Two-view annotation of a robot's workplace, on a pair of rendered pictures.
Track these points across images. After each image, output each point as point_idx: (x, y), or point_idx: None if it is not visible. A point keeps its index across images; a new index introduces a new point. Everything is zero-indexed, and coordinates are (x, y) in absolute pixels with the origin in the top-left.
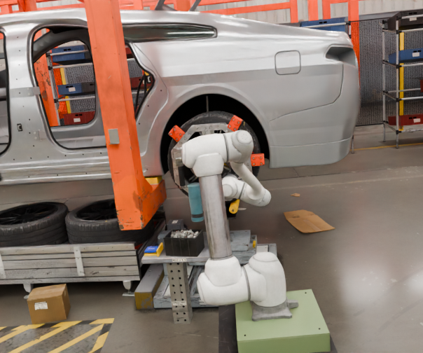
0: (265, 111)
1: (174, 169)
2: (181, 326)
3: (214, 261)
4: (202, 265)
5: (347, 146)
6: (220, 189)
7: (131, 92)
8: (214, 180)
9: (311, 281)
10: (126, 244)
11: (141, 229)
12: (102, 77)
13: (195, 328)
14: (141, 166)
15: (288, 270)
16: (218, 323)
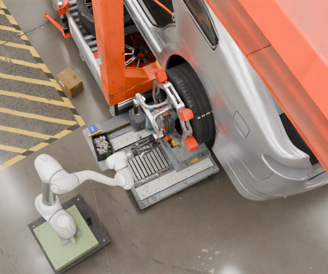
0: (219, 126)
1: (153, 90)
2: (95, 166)
3: (41, 200)
4: None
5: (262, 199)
6: (48, 187)
7: (123, 39)
8: (44, 182)
9: (183, 217)
10: None
11: None
12: (96, 25)
13: None
14: (123, 77)
15: (193, 194)
16: (107, 185)
